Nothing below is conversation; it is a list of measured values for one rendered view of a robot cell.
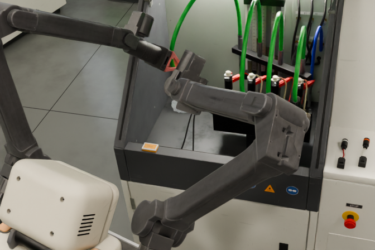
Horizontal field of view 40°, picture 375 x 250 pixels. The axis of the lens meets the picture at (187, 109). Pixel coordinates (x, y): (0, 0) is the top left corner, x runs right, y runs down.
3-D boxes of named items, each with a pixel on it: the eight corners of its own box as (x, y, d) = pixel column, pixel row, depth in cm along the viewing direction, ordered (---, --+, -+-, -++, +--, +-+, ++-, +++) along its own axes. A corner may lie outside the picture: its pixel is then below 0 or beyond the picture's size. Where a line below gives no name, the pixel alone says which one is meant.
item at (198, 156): (130, 181, 186) (123, 149, 177) (134, 173, 190) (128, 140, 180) (305, 210, 170) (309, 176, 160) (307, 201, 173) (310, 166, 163)
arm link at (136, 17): (101, 38, 149) (124, 43, 144) (115, 0, 149) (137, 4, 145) (126, 52, 159) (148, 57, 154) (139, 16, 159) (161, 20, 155)
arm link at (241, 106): (256, 119, 89) (302, 143, 94) (270, 89, 89) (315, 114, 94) (160, 94, 127) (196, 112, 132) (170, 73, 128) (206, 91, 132)
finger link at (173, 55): (178, 54, 167) (156, 44, 162) (190, 59, 162) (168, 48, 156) (169, 73, 168) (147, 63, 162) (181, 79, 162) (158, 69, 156)
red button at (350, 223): (340, 229, 165) (342, 219, 162) (341, 220, 168) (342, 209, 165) (357, 232, 164) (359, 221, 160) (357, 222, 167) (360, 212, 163)
